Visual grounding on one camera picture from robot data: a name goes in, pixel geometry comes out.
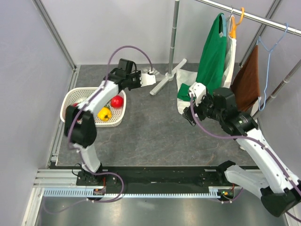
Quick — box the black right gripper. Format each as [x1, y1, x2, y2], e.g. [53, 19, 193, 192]
[182, 91, 224, 126]

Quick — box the red apple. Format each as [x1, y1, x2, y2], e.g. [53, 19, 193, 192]
[111, 95, 124, 108]

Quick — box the yellow bell pepper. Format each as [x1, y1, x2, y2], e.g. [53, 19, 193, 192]
[97, 107, 112, 121]

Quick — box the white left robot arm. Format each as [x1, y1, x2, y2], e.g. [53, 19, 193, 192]
[64, 59, 141, 186]

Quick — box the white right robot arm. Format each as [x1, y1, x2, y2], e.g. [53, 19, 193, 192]
[182, 83, 301, 217]

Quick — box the white garment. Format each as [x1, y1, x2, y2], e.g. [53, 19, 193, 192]
[175, 32, 237, 115]

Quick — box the grey clothes rack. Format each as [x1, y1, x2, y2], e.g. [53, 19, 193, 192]
[150, 0, 301, 119]

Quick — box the green shirt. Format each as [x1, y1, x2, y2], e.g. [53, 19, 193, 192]
[176, 13, 227, 101]

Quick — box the brown towel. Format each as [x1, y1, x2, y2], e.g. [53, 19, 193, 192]
[230, 45, 260, 112]

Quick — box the white perforated plastic basket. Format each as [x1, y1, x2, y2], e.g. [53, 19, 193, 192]
[60, 87, 127, 127]

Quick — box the orange clothes hanger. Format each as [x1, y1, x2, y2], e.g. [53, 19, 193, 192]
[229, 7, 245, 39]

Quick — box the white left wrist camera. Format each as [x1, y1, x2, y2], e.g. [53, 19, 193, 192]
[140, 73, 156, 87]

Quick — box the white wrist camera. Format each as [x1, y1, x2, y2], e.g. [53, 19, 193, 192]
[140, 73, 156, 87]
[189, 82, 206, 106]

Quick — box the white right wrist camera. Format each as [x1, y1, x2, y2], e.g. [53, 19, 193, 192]
[189, 82, 206, 106]

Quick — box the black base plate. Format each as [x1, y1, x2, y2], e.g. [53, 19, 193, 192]
[75, 164, 245, 195]

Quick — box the grey slotted cable duct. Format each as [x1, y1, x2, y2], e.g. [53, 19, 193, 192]
[43, 188, 221, 199]

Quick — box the blue wire hanger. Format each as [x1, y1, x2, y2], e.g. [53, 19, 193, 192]
[256, 23, 289, 112]

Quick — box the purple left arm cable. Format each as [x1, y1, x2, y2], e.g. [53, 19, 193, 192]
[42, 45, 155, 214]

